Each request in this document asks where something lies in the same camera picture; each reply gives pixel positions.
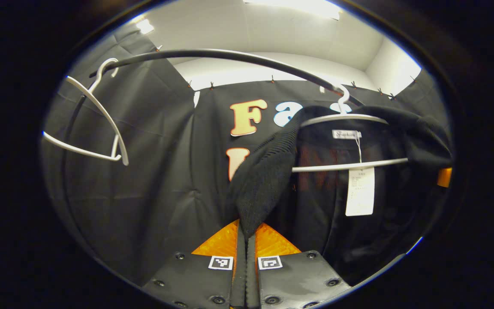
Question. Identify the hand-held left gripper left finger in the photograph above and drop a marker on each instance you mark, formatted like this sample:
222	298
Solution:
239	279

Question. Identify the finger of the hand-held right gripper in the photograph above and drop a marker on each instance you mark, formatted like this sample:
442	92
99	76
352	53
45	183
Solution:
445	177

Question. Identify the large ceiling light panel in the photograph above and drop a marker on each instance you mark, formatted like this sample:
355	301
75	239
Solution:
298	6

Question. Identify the small ceiling light panel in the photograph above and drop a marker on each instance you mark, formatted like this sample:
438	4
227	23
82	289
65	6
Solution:
145	26

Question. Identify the black jacket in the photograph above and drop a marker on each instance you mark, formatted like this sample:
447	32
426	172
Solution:
264	180

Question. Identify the black clothes rack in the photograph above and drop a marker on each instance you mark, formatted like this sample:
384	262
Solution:
212	53

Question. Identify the white empty hanger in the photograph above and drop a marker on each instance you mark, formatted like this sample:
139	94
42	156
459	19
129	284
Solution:
124	156

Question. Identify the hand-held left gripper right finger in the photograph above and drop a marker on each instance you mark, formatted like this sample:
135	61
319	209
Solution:
251	279

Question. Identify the black backdrop cloth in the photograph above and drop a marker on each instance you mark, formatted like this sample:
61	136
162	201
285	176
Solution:
157	171

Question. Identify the white hanger with bar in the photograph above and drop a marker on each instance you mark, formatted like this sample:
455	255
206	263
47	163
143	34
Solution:
337	165

